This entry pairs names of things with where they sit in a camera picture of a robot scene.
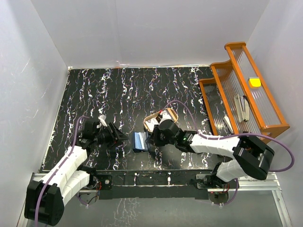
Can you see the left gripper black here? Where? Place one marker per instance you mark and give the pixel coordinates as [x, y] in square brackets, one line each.
[115, 137]

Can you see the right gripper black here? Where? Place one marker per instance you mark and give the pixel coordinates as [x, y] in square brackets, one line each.
[154, 140]

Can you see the blue leather card holder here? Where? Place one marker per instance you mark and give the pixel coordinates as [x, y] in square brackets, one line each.
[140, 142]

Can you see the beige oval card tray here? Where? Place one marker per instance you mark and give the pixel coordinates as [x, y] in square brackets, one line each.
[171, 111]

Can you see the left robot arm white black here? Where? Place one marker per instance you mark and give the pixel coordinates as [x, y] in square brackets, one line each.
[46, 198]

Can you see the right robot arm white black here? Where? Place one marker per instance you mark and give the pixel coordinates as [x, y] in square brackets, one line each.
[250, 156]

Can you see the stack of credit cards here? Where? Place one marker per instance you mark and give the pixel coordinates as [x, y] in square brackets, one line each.
[151, 123]

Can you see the white item on lower shelf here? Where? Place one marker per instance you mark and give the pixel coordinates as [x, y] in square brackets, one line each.
[228, 123]

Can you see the orange wooden tiered shelf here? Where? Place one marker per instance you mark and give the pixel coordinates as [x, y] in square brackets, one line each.
[230, 78]

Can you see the yellow sticky note block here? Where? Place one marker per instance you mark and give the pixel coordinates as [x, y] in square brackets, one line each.
[254, 82]

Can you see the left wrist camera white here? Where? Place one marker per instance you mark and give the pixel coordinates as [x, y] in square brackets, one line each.
[102, 119]

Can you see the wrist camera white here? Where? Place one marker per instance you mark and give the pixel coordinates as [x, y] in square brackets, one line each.
[102, 119]
[164, 115]

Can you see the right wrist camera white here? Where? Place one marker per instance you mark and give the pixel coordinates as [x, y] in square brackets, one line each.
[164, 115]

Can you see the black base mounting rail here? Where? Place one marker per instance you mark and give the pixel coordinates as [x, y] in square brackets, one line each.
[120, 184]

